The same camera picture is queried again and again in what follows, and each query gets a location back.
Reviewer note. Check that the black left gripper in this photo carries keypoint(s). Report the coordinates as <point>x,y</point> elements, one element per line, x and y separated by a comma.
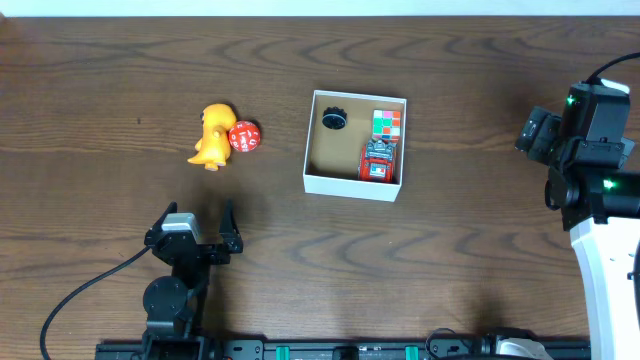
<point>209,250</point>

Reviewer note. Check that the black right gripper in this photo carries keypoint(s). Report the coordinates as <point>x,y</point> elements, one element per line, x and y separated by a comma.
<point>536,132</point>

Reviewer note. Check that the white cardboard box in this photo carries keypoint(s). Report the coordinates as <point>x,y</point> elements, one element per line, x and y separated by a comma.
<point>332,157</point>

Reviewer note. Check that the black round knob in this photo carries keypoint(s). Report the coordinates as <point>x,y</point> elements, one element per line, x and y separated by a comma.
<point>334,118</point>

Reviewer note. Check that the red toy robot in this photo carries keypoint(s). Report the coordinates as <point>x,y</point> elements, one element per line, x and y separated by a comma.
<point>377,161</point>

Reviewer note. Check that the multicoloured puzzle cube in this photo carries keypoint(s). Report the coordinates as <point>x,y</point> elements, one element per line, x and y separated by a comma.
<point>387,125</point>

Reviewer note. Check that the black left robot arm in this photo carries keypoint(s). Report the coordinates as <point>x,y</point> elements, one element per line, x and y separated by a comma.
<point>175,304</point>

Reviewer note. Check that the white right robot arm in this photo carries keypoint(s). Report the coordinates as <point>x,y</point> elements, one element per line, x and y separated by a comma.
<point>600,212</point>

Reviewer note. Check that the orange dinosaur toy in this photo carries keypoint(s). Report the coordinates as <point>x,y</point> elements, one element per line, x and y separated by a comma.
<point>213,148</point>

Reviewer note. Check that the red number ball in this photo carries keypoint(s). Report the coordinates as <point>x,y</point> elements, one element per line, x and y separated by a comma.
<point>244,136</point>

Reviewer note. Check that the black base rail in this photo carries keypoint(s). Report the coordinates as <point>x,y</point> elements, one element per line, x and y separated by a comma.
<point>442,343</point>

